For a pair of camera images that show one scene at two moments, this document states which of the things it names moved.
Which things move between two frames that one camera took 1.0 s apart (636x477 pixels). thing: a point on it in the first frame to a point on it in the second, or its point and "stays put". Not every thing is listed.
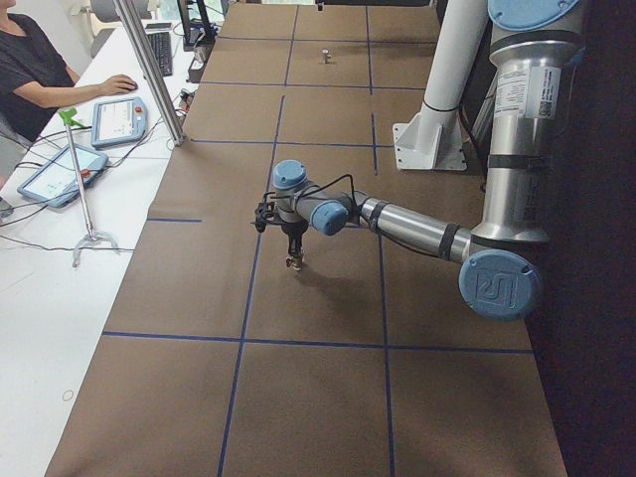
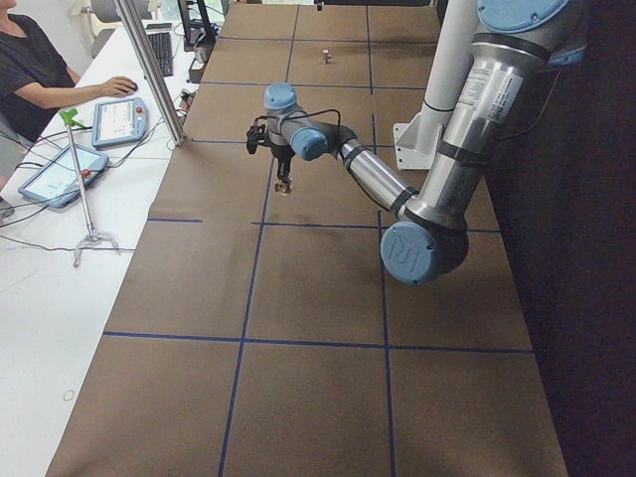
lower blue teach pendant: x=56 y=184 stays put
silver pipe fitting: x=327 y=56 stays put
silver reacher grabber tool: x=69 y=120 stays put
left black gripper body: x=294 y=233 to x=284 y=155
